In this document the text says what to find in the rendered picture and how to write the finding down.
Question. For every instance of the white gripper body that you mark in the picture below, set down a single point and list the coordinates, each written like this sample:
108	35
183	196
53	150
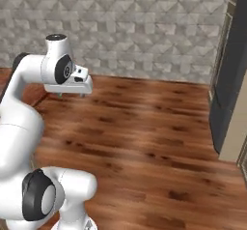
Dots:
72	87

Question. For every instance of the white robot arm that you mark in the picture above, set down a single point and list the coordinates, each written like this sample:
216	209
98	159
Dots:
19	124

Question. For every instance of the black tall appliance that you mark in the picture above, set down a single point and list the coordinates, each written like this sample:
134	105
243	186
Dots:
226	69

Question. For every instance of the beige cabinet side panel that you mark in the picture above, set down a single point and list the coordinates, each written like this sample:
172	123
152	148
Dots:
236	124

